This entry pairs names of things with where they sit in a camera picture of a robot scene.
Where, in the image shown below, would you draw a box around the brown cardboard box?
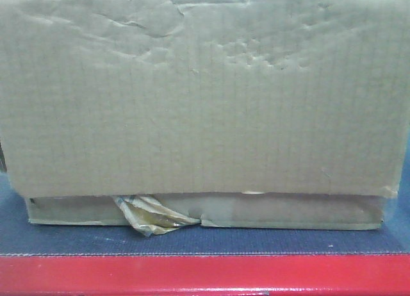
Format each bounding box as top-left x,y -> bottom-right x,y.
1,0 -> 409,230

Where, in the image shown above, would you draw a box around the crumpled brown packing tape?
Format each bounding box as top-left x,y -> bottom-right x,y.
112,195 -> 201,236

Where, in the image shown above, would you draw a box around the red cart platform edge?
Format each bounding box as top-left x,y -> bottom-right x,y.
1,254 -> 409,295

